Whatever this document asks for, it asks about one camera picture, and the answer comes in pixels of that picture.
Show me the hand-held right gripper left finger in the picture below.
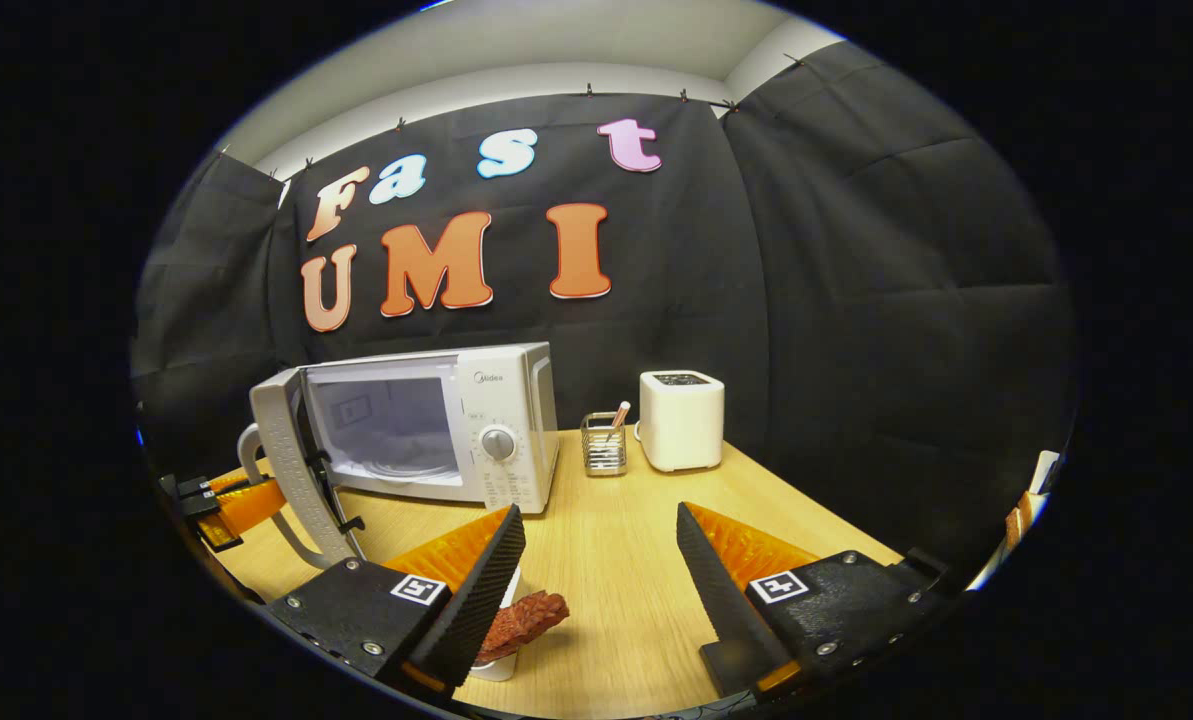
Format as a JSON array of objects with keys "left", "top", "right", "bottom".
[{"left": 266, "top": 505, "right": 527, "bottom": 698}]

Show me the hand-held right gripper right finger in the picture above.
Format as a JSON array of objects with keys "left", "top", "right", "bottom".
[{"left": 676, "top": 502, "right": 953, "bottom": 701}]

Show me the red meat piece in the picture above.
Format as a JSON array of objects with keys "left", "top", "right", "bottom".
[{"left": 475, "top": 590, "right": 571, "bottom": 664}]

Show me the white microwave oven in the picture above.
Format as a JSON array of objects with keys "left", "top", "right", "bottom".
[{"left": 237, "top": 342, "right": 563, "bottom": 571}]

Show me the white dish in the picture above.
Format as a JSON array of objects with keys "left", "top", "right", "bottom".
[{"left": 470, "top": 565, "right": 523, "bottom": 684}]

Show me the white toaster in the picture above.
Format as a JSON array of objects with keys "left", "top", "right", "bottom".
[{"left": 638, "top": 370, "right": 726, "bottom": 474}]

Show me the metal wire holder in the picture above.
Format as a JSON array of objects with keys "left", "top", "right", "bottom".
[{"left": 581, "top": 410, "right": 630, "bottom": 478}]

